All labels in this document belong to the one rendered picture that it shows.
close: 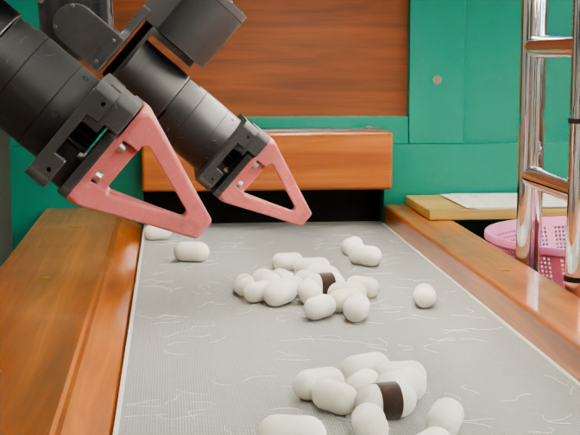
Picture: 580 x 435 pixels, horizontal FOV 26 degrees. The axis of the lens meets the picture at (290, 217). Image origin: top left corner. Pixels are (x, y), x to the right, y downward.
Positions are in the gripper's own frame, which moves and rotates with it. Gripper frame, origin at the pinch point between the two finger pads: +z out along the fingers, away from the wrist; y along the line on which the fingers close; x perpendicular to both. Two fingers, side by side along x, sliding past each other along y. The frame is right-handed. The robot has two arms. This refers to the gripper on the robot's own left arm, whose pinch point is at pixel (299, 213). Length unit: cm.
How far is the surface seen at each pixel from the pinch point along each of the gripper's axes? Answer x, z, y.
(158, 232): 13.5, -4.9, 35.5
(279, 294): 6.2, 2.6, -3.4
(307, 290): 4.4, 4.3, -3.2
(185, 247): 11.0, -3.2, 20.4
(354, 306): 2.4, 6.6, -10.1
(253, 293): 7.7, 1.2, -1.6
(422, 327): 0.1, 11.4, -11.7
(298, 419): 6.8, 0.0, -42.3
